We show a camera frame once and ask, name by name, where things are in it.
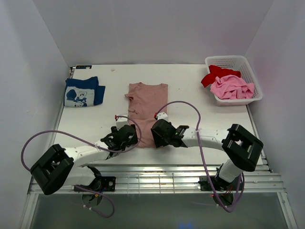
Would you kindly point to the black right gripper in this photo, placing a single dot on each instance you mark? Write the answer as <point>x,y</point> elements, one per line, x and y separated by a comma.
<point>158,141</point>

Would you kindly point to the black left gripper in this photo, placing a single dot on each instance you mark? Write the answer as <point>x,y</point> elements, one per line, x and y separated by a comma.
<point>134,140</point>

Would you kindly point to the dusty pink printed t-shirt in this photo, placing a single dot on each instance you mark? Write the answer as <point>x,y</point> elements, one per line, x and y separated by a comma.
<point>144,101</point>

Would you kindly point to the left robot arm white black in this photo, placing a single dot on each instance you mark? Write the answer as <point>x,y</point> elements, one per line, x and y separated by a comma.
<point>71,166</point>

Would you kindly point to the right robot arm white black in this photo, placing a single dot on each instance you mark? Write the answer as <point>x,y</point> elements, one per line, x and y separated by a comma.
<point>242,147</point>

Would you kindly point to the folded blue printed t-shirt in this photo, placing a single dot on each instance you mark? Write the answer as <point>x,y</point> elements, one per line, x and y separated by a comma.
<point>83,93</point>

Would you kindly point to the bright pink t-shirt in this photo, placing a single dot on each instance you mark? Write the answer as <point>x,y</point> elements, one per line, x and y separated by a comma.
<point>231,87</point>

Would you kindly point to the red t-shirt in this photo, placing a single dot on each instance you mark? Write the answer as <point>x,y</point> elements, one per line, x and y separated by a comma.
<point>216,71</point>

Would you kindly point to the small blue label sticker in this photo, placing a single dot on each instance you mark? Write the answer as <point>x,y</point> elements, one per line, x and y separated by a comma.
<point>83,67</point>

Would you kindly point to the white plastic laundry basket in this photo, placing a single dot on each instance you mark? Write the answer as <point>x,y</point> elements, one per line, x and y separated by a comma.
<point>236,63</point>

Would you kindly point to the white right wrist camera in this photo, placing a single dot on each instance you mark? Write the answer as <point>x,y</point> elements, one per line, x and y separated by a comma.
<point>161,116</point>

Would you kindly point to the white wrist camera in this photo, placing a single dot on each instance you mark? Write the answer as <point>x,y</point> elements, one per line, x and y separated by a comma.
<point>121,120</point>
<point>161,116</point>

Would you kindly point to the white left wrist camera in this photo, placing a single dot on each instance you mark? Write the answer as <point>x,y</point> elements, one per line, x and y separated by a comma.
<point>121,120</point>

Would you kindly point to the aluminium table frame rails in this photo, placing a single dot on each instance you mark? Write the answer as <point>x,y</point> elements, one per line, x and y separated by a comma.
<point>181,180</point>

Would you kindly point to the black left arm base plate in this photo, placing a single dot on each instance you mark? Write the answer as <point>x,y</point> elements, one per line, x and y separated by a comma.
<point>106,184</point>

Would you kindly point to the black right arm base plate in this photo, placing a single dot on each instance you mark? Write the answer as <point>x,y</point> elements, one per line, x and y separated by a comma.
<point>219,185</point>

